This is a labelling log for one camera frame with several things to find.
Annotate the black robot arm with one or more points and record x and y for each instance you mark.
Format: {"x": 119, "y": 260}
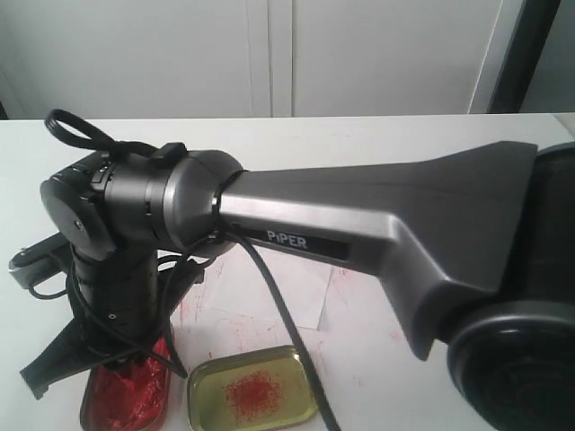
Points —
{"x": 474, "y": 249}

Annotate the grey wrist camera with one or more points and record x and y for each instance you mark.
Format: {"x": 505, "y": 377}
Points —
{"x": 41, "y": 261}

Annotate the gold tin lid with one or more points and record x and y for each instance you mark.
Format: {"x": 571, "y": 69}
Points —
{"x": 264, "y": 389}

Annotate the white cabinet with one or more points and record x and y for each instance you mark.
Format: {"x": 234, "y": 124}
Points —
{"x": 240, "y": 59}

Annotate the red ink paste tin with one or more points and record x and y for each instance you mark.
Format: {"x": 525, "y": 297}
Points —
{"x": 131, "y": 397}

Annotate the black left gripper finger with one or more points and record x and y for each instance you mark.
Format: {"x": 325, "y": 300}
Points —
{"x": 73, "y": 351}

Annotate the white paper sheet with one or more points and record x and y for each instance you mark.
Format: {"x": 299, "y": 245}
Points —
{"x": 235, "y": 285}

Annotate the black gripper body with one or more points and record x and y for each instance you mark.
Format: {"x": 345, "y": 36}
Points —
{"x": 124, "y": 302}

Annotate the dark vertical post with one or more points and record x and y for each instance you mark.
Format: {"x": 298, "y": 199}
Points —
{"x": 532, "y": 28}

